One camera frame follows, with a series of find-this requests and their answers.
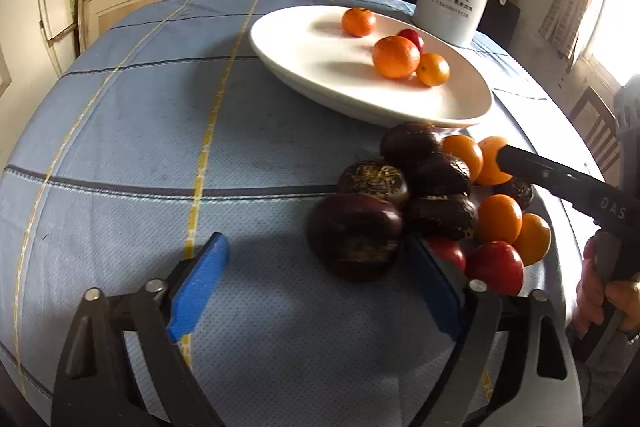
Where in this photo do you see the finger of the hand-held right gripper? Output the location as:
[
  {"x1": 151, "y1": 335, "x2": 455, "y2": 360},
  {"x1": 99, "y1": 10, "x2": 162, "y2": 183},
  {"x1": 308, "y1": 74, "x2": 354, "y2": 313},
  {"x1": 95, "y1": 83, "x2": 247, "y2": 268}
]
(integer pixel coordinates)
[{"x1": 497, "y1": 145, "x2": 606, "y2": 208}]

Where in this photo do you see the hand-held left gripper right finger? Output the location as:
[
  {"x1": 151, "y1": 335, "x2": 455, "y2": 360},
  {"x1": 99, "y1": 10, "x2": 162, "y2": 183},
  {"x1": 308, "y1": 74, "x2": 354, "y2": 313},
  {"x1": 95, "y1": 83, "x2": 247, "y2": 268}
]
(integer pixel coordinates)
[{"x1": 404, "y1": 234, "x2": 583, "y2": 427}]

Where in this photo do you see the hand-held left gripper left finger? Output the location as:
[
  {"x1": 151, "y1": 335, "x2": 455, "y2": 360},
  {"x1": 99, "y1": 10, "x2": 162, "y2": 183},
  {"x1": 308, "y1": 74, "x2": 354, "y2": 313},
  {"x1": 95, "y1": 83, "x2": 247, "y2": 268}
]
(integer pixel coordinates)
[{"x1": 51, "y1": 232, "x2": 231, "y2": 427}]

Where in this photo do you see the dark purple passion fruit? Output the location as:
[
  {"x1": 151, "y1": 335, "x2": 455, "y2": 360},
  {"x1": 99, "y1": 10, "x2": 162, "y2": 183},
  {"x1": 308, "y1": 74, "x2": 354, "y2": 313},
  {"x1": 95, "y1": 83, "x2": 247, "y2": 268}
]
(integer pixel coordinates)
[
  {"x1": 495, "y1": 177, "x2": 536, "y2": 210},
  {"x1": 307, "y1": 194, "x2": 404, "y2": 283},
  {"x1": 407, "y1": 154, "x2": 472, "y2": 198},
  {"x1": 402, "y1": 193, "x2": 480, "y2": 242},
  {"x1": 380, "y1": 122, "x2": 443, "y2": 168},
  {"x1": 336, "y1": 160, "x2": 411, "y2": 208}
]

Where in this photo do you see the small red plum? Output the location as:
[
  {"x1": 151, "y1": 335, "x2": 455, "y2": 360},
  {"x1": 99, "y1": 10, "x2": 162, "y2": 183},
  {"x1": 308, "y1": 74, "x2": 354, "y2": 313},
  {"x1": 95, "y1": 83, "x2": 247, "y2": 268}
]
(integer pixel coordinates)
[
  {"x1": 427, "y1": 237, "x2": 467, "y2": 275},
  {"x1": 397, "y1": 28, "x2": 425, "y2": 54}
]

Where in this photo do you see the small mandarin orange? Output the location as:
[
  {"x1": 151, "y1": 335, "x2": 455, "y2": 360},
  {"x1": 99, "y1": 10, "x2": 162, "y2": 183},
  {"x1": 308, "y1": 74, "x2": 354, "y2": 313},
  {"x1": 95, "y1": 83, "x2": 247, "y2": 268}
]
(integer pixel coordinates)
[
  {"x1": 472, "y1": 136, "x2": 514, "y2": 186},
  {"x1": 416, "y1": 53, "x2": 450, "y2": 87},
  {"x1": 475, "y1": 194, "x2": 523, "y2": 244},
  {"x1": 441, "y1": 134, "x2": 484, "y2": 182},
  {"x1": 342, "y1": 7, "x2": 377, "y2": 38},
  {"x1": 512, "y1": 213, "x2": 552, "y2": 266}
]

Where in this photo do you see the red apple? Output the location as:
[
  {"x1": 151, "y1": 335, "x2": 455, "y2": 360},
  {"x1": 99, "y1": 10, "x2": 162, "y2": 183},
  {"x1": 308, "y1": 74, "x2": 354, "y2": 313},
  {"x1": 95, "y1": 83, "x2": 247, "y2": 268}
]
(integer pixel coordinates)
[{"x1": 465, "y1": 241, "x2": 525, "y2": 297}]

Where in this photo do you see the large mandarin orange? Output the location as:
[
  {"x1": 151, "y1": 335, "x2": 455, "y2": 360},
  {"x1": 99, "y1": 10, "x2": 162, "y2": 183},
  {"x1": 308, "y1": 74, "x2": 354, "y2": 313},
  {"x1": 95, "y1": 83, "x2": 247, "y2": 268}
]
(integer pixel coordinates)
[{"x1": 372, "y1": 35, "x2": 421, "y2": 80}]

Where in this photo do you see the white oval plate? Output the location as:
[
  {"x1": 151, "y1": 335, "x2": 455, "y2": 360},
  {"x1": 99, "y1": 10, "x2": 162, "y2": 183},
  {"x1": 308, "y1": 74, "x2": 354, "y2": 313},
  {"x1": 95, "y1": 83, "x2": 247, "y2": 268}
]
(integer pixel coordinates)
[{"x1": 249, "y1": 5, "x2": 493, "y2": 129}]

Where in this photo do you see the person's right hand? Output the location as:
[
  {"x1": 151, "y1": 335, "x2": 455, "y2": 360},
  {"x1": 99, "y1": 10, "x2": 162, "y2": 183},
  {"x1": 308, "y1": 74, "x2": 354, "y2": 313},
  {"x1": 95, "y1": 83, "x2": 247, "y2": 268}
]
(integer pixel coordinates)
[{"x1": 574, "y1": 237, "x2": 640, "y2": 334}]

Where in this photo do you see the wooden chair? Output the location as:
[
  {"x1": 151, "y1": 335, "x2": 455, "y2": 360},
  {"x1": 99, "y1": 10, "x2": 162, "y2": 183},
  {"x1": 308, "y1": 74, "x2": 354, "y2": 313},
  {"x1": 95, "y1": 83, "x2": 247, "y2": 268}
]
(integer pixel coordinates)
[{"x1": 570, "y1": 87, "x2": 623, "y2": 178}]

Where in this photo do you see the blue checked tablecloth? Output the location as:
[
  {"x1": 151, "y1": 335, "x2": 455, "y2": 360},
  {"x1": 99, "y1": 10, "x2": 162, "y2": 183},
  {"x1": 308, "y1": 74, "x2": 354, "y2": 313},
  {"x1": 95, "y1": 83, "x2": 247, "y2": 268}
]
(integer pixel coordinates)
[{"x1": 0, "y1": 0, "x2": 606, "y2": 427}]

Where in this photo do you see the bright window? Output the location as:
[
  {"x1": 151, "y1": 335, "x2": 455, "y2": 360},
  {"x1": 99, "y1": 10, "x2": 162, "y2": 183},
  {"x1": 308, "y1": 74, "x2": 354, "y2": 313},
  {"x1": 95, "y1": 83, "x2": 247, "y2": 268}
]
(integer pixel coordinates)
[{"x1": 582, "y1": 0, "x2": 640, "y2": 88}]

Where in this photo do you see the light wooden framed panel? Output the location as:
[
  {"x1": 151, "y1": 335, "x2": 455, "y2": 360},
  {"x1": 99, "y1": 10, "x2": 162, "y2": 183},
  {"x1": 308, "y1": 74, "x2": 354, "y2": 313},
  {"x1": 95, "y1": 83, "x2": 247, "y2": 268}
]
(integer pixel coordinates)
[{"x1": 77, "y1": 0, "x2": 195, "y2": 52}]

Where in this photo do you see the white door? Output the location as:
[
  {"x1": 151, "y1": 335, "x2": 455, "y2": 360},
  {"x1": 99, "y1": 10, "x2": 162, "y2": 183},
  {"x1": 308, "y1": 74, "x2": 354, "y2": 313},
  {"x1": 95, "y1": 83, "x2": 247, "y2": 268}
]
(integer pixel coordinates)
[{"x1": 0, "y1": 0, "x2": 81, "y2": 128}]

